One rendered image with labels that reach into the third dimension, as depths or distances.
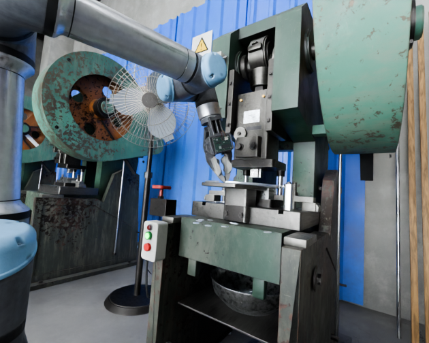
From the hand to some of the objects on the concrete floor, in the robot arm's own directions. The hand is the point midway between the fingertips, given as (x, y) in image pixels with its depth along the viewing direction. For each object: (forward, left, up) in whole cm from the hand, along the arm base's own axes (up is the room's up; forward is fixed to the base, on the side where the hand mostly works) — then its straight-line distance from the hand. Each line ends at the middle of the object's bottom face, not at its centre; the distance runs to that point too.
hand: (224, 178), depth 77 cm
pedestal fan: (+92, +72, -80) cm, 142 cm away
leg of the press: (+34, -35, -80) cm, 93 cm away
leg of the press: (+45, +18, -80) cm, 93 cm away
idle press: (+99, +155, -80) cm, 201 cm away
